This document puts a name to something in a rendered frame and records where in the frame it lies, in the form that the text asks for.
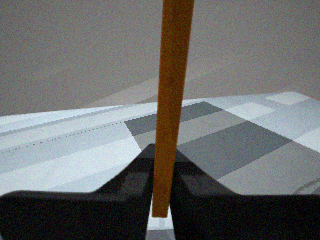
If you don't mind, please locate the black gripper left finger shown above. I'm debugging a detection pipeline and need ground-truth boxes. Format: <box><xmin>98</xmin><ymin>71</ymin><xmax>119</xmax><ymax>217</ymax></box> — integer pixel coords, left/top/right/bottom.
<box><xmin>0</xmin><ymin>143</ymin><xmax>155</xmax><ymax>240</ymax></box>

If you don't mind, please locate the orange handle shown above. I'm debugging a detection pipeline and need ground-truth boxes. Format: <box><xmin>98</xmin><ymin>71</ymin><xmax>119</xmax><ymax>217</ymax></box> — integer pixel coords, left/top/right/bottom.
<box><xmin>152</xmin><ymin>0</ymin><xmax>194</xmax><ymax>218</ymax></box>

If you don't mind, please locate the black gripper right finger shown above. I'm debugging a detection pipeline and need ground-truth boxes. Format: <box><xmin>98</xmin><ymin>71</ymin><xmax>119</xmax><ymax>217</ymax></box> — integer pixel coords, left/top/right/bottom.
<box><xmin>169</xmin><ymin>149</ymin><xmax>320</xmax><ymax>240</ymax></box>

